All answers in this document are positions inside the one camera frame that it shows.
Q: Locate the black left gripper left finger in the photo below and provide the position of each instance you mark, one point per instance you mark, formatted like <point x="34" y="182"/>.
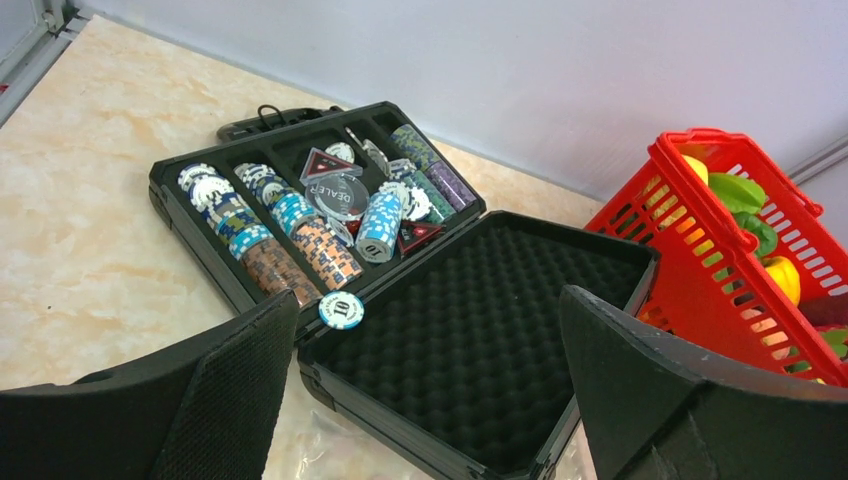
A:
<point x="203" y="408"/>

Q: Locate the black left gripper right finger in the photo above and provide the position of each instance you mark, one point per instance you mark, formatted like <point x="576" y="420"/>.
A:
<point x="655" y="406"/>

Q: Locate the yellow bell pepper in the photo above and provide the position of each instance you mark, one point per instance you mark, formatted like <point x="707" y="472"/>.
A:
<point x="785" y="275"/>

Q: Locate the clear zip top bag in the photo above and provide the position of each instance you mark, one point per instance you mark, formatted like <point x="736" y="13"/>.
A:
<point x="313" y="442"/>

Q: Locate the red plastic basket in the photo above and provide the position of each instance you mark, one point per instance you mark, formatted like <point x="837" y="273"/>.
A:
<point x="711" y="289"/>

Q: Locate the green bell pepper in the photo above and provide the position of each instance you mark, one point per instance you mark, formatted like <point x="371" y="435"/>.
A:
<point x="737" y="194"/>

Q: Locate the black poker chip case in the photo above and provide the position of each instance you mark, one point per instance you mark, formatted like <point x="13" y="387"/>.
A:
<point x="458" y="364"/>

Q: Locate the clear dealer button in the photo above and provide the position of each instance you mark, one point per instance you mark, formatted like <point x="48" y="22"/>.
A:
<point x="340" y="196"/>

